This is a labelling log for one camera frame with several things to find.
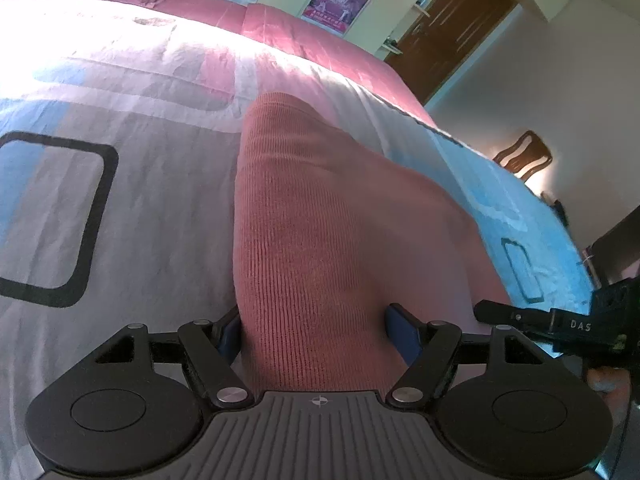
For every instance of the person's right hand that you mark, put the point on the person's right hand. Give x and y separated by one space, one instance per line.
607 385

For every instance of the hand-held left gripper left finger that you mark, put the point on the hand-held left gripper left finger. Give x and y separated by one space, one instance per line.
230 334

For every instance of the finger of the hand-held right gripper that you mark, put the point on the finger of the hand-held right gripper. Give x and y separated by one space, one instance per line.
510 316

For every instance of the blue and white patterned bedspread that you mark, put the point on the blue and white patterned bedspread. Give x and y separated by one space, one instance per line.
150 185

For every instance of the wooden chair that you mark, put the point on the wooden chair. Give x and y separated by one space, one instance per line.
525 157

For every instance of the pink t-shirt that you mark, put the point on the pink t-shirt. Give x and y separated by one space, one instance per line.
325 235

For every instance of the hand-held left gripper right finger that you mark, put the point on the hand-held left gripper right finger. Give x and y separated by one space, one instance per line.
402 334

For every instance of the dark cabinet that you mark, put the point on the dark cabinet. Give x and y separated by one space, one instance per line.
617 255

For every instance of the white corner shelf unit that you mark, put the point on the white corner shelf unit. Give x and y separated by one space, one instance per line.
425 7

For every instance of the brown wooden door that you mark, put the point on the brown wooden door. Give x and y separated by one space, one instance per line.
450 35

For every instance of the pink quilt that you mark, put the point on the pink quilt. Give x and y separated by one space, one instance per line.
310 35

